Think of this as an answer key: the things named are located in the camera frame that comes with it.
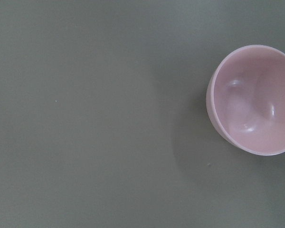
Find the small pink bowl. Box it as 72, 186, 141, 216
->
206, 45, 285, 156

